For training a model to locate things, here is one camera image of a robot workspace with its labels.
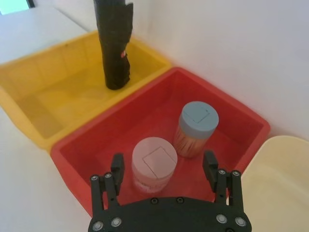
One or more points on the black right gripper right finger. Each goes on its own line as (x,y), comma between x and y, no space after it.
(210,169)

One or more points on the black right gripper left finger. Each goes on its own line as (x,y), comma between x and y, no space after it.
(117,174)

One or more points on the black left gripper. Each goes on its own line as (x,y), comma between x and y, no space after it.
(113,26)

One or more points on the clear jar with pink lid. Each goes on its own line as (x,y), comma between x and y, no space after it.
(154,159)

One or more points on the red plastic bin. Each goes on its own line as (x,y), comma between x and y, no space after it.
(144,113)

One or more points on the toothpick jar with blue lid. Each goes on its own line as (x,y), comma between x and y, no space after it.
(198,118)

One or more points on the yellow plastic bin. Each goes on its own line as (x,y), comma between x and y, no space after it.
(60,79)

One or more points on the cream plastic bin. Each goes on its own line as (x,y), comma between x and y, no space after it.
(277,183)

